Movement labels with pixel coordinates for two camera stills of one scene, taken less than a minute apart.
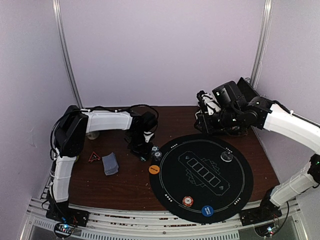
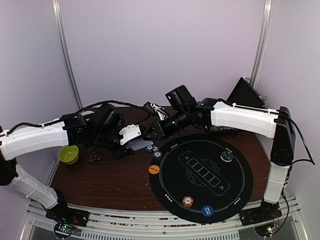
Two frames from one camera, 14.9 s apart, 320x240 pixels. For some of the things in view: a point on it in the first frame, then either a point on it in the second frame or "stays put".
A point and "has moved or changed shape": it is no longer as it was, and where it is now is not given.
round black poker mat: x=202 y=178 stays put
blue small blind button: x=207 y=210 stays put
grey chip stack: x=157 y=155 stays put
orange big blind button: x=154 y=169 stays put
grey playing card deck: x=110 y=164 has moved or changed shape
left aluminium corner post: x=56 y=7 stays put
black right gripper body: x=203 y=120 to x=157 y=128
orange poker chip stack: x=187 y=201 stays put
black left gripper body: x=138 y=147 to x=117 y=154
